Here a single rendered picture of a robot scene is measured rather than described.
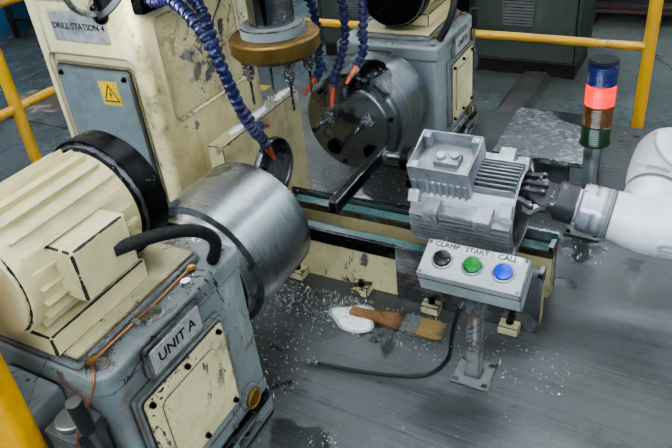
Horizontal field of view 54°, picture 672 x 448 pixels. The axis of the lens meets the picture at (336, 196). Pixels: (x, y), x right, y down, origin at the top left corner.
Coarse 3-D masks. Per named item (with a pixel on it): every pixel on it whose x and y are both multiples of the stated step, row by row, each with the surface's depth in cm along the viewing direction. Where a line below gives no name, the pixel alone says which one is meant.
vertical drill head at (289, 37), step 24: (264, 0) 122; (288, 0) 125; (264, 24) 125; (288, 24) 126; (312, 24) 132; (240, 48) 125; (264, 48) 123; (288, 48) 123; (312, 48) 127; (288, 72) 128
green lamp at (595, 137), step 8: (584, 128) 140; (592, 128) 138; (608, 128) 138; (584, 136) 141; (592, 136) 139; (600, 136) 139; (608, 136) 139; (584, 144) 141; (592, 144) 140; (600, 144) 140
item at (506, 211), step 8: (520, 160) 125; (528, 160) 124; (408, 192) 127; (416, 192) 126; (408, 200) 127; (416, 200) 126; (504, 208) 119; (512, 208) 118; (504, 216) 119; (512, 216) 119
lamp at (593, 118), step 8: (584, 104) 138; (584, 112) 139; (592, 112) 137; (600, 112) 136; (608, 112) 136; (584, 120) 139; (592, 120) 137; (600, 120) 137; (608, 120) 137; (600, 128) 138
